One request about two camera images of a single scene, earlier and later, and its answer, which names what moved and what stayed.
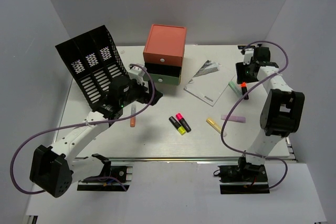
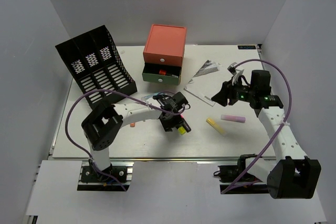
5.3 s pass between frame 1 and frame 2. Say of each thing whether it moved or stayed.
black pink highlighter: stayed
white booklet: stayed
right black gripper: moved
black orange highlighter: moved
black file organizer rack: stayed
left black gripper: moved
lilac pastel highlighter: stayed
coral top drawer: stayed
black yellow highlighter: stayed
